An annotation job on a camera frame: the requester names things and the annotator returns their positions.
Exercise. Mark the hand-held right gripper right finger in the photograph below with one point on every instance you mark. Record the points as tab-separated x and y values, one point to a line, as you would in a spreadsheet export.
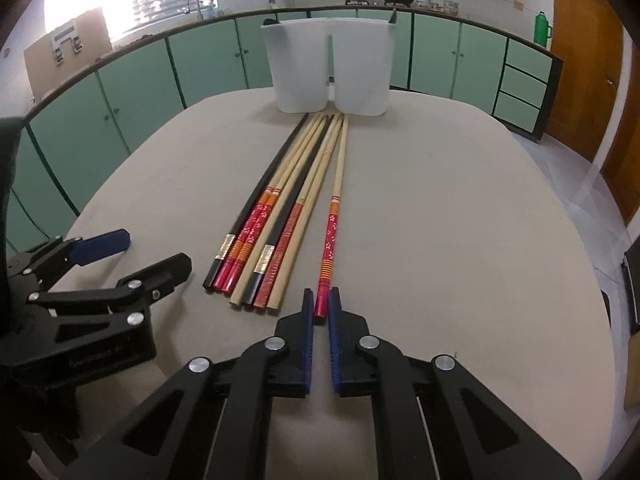
334	340

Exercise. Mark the steel kitchen faucet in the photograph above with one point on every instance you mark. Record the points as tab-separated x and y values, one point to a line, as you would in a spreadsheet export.
192	0

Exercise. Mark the white plastic utensil container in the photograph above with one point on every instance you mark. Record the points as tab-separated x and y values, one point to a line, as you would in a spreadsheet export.
362	70
295	70

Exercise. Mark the glass jars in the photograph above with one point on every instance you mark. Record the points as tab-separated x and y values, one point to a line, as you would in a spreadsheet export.
440	5

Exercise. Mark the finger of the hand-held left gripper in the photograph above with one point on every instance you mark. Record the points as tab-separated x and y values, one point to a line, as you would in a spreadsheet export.
150	280
100	247

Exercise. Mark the cardboard box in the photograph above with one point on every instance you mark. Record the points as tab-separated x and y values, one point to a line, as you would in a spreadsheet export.
65	60

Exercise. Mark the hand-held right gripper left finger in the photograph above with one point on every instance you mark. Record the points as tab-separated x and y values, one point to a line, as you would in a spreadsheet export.
306	335

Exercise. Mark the brown wooden door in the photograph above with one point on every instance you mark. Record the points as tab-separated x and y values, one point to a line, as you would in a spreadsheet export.
580	60
625	150

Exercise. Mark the green thermos flask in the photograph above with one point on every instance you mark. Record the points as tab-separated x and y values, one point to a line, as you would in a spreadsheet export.
542	30

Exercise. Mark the green kitchen base cabinets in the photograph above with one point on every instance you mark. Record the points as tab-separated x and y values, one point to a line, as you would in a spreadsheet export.
140	80

